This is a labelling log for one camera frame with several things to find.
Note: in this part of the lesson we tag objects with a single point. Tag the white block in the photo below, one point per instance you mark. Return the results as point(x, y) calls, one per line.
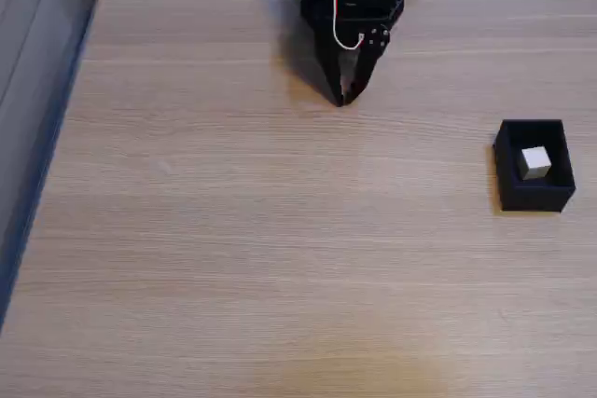
point(535, 162)

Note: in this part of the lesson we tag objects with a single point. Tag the black open box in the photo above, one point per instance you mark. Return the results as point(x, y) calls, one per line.
point(534, 200)

